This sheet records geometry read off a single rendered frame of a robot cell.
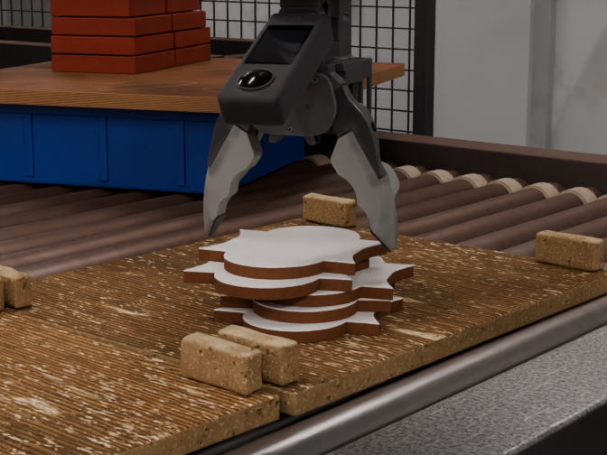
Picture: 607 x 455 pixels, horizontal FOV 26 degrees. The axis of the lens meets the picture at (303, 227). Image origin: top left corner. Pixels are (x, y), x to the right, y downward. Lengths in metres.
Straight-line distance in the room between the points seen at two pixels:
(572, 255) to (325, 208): 0.27
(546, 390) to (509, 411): 0.05
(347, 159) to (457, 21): 3.86
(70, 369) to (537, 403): 0.30
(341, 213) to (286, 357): 0.47
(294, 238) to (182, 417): 0.27
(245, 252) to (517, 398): 0.23
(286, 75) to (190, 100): 0.60
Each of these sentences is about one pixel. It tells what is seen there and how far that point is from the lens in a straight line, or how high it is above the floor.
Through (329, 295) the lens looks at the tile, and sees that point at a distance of 0.92.
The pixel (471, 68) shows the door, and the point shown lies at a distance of 4.77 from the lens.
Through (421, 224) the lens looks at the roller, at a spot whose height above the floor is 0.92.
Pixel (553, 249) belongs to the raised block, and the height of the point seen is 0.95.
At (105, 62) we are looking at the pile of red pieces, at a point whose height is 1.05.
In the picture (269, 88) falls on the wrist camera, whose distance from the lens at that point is 0.88.
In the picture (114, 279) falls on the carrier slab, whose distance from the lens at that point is 1.09.
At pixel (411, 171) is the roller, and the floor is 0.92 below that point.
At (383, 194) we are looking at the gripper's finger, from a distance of 0.95.
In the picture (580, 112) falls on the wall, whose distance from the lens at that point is 4.56.
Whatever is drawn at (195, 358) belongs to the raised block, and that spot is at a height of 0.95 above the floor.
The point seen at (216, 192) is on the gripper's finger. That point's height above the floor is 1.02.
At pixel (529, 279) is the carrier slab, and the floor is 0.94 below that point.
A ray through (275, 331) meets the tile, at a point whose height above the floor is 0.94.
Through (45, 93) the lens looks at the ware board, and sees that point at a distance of 1.57.
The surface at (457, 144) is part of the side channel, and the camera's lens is 1.74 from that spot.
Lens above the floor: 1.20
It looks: 12 degrees down
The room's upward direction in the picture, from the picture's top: straight up
